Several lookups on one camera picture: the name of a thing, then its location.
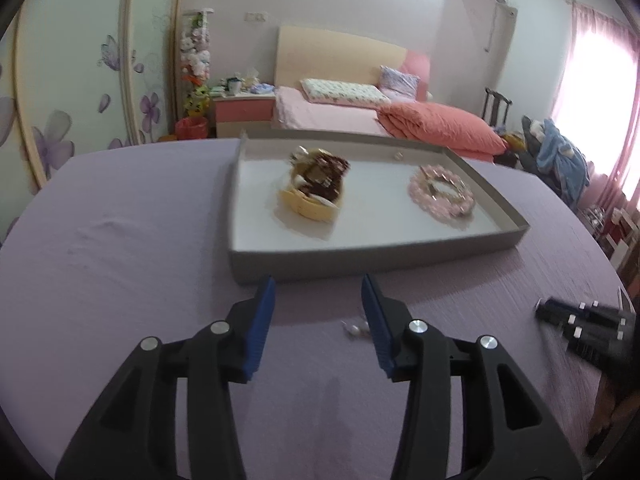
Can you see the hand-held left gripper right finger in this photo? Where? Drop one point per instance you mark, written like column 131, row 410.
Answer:
column 380, row 330

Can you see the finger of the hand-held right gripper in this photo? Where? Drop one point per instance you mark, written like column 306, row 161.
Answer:
column 575, row 312
column 597, row 347

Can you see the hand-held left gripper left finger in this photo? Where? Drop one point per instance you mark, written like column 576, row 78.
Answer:
column 257, row 330

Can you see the white bead earrings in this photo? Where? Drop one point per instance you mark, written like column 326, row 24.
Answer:
column 353, row 330

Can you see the grey cardboard tray box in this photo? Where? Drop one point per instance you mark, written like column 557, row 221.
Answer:
column 380, row 220

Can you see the yellow wristwatch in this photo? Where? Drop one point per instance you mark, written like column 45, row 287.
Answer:
column 305, row 207

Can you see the purple tablecloth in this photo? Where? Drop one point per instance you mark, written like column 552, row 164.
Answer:
column 125, row 260

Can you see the blue plush garment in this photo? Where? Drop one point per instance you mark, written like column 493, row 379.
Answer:
column 560, row 160

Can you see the red waste bin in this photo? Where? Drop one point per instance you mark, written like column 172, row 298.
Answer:
column 191, row 129

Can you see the coral pink quilt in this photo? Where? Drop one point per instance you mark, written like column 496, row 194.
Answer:
column 445, row 127

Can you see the pink white nightstand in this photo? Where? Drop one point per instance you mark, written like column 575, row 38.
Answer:
column 242, row 115

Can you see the dark wooden chair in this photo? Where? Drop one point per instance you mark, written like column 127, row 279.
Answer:
column 495, row 107

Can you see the pink bed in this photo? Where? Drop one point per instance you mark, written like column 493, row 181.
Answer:
column 310, row 112

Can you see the pink curtain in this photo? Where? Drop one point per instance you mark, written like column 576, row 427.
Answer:
column 600, row 85

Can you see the yellow plush toy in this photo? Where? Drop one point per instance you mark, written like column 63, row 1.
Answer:
column 196, row 100

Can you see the floral white pillow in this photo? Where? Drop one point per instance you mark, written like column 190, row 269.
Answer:
column 345, row 92

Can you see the white mug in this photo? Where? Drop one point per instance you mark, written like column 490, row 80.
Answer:
column 233, row 86

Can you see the purple patterned pillow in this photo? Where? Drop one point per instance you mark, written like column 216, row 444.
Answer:
column 400, row 82

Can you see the pink headboard cushion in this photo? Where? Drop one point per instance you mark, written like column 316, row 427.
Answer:
column 417, row 65

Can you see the beige wooden headboard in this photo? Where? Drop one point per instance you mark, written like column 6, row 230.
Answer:
column 340, row 55

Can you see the clear tube of plush toys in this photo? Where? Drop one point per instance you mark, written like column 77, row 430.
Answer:
column 196, row 50

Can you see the flower print wardrobe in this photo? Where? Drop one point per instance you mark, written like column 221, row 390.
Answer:
column 60, row 85

